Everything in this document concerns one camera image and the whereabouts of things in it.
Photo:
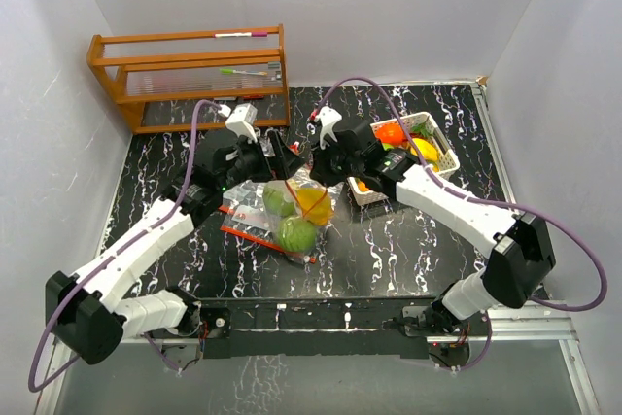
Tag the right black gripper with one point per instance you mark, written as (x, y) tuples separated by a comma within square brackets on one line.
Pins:
[(319, 170)]

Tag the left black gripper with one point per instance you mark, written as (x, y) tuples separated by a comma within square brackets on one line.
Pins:
[(280, 166)]

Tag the yellow bell pepper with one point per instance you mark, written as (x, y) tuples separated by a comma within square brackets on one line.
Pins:
[(315, 205)]

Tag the clear red zip bag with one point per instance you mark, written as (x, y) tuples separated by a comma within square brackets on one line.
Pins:
[(302, 180)]

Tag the dark green cabbage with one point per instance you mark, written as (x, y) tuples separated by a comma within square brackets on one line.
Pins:
[(296, 235)]

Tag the light green cabbage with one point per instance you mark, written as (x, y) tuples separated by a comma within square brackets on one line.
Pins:
[(277, 199)]

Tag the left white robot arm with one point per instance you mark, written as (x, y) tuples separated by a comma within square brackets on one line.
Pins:
[(89, 311)]

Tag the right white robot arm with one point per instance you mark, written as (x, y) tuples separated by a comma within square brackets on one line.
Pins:
[(517, 247)]

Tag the red small box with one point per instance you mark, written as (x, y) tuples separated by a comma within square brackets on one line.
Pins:
[(253, 96)]

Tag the red tomato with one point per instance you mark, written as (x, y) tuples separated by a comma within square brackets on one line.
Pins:
[(390, 134)]

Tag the yellow banana bunch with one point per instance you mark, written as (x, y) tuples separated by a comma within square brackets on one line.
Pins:
[(425, 149)]

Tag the green marker pen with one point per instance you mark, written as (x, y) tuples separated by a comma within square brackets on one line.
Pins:
[(228, 71)]

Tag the white plastic basket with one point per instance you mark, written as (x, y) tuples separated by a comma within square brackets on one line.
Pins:
[(429, 140)]

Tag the pink white marker pen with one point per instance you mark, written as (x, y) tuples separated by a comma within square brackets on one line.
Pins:
[(241, 34)]

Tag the wooden orange shelf rack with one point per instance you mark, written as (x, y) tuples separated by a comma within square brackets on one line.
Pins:
[(139, 71)]

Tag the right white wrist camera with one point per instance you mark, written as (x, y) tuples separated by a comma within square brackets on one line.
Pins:
[(326, 118)]

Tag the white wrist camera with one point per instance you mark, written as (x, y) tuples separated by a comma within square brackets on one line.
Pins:
[(326, 118), (239, 123)]

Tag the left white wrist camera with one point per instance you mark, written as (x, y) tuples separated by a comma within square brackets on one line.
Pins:
[(239, 123)]

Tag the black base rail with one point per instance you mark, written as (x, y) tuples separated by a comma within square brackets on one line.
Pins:
[(338, 326)]

